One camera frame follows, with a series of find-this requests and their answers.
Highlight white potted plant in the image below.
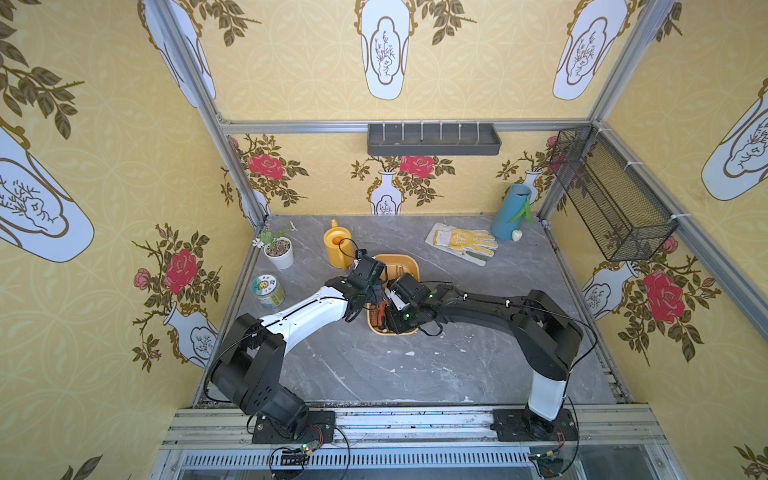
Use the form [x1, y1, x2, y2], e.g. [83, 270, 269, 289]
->
[252, 230, 294, 270]

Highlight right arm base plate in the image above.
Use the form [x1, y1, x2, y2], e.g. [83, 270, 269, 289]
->
[490, 407, 578, 442]

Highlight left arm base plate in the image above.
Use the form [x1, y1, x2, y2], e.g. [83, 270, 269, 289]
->
[246, 410, 336, 445]

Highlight black wire mesh basket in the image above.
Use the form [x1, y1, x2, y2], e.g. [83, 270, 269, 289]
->
[549, 127, 678, 262]

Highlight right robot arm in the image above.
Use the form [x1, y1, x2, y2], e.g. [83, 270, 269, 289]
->
[384, 274, 584, 439]

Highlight grey wall shelf rack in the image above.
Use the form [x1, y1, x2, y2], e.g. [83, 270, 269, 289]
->
[366, 121, 502, 157]

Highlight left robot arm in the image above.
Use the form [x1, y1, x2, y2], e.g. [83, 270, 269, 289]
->
[205, 255, 386, 440]

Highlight yellow storage box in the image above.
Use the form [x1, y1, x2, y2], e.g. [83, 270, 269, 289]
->
[366, 254, 420, 336]

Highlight yellow white work glove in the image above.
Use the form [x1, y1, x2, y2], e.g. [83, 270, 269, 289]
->
[425, 223, 498, 267]

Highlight round tape tin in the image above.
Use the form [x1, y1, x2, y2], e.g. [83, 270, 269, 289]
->
[251, 274, 285, 308]

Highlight teal vase with flower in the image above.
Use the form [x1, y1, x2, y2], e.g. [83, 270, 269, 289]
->
[491, 184, 533, 242]

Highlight yellow watering can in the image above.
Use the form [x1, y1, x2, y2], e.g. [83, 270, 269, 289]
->
[323, 219, 356, 270]

